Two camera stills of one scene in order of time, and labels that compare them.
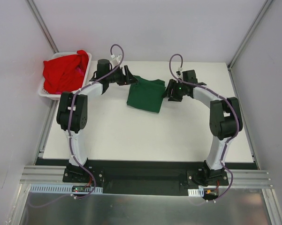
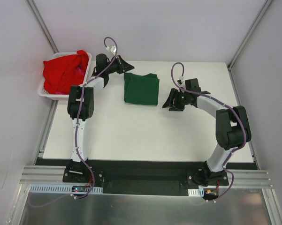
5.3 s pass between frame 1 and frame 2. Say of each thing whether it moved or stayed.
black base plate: stayed
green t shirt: moved
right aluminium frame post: stayed
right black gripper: moved
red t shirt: stayed
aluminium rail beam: stayed
